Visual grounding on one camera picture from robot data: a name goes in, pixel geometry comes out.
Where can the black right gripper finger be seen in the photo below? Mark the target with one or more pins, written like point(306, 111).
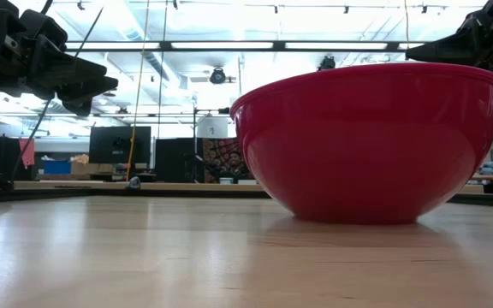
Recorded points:
point(447, 45)

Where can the dark cabinet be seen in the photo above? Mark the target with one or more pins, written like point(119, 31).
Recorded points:
point(0, 156)

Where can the thin black slanted rod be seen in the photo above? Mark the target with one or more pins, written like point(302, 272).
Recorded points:
point(37, 128)

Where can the black metal stand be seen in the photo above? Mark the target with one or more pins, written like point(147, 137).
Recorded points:
point(194, 145)

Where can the black computer monitor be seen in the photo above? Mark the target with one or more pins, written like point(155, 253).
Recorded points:
point(118, 143)

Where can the black hanging ceiling device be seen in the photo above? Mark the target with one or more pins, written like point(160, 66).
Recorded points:
point(327, 63)

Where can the long wooden bench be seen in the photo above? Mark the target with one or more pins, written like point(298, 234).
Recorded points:
point(101, 186)

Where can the large red plastic bowl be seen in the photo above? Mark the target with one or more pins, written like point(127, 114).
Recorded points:
point(366, 145)

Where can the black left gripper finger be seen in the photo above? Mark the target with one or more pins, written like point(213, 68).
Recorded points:
point(86, 92)
point(69, 70)

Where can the blue storage bin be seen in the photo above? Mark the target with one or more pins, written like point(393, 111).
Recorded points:
point(57, 167)

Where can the black overhead frame beam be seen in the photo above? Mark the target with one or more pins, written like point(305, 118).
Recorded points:
point(229, 45)

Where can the black ceiling light track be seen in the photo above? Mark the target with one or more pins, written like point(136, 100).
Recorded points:
point(272, 6)

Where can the black upright panel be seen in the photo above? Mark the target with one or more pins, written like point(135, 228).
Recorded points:
point(176, 160)

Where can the round black ceiling camera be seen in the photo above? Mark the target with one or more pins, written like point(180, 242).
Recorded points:
point(217, 76)

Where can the small grey object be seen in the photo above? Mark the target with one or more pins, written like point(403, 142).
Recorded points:
point(134, 183)

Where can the patterned dark red cloth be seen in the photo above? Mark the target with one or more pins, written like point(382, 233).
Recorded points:
point(216, 149)

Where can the hanging red cloth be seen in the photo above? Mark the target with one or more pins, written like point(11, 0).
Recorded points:
point(27, 152)

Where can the brown cardboard box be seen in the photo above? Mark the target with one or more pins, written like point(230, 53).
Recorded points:
point(90, 168)

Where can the teal object on desk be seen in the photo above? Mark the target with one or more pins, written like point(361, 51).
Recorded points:
point(490, 167)

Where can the person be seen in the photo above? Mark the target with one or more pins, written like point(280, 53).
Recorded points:
point(233, 164)

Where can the white cylindrical bucket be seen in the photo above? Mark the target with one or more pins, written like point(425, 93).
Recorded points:
point(213, 126)

